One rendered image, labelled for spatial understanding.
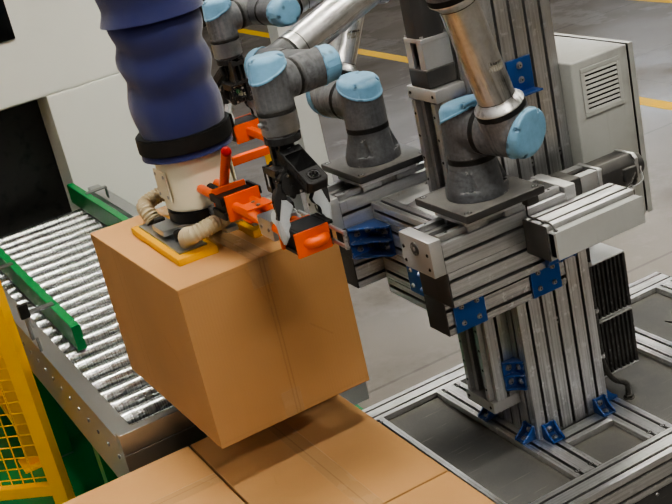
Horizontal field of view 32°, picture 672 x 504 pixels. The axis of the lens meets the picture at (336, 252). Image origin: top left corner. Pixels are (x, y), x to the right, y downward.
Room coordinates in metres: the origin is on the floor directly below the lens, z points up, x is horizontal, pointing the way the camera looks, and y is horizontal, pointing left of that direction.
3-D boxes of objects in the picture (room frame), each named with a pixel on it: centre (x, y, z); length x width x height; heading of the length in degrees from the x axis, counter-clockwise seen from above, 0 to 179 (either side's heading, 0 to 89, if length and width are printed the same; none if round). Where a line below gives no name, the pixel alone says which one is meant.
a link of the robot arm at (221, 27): (3.05, 0.15, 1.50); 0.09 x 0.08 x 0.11; 120
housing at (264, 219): (2.27, 0.10, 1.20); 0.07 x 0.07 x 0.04; 23
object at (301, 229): (2.15, 0.05, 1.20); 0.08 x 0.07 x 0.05; 23
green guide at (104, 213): (4.30, 0.71, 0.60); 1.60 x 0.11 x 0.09; 24
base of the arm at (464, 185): (2.63, -0.36, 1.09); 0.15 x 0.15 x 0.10
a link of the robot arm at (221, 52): (3.06, 0.15, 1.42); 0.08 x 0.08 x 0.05
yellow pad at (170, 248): (2.66, 0.37, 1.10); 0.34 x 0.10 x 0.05; 23
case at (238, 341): (2.70, 0.30, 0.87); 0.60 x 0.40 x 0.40; 25
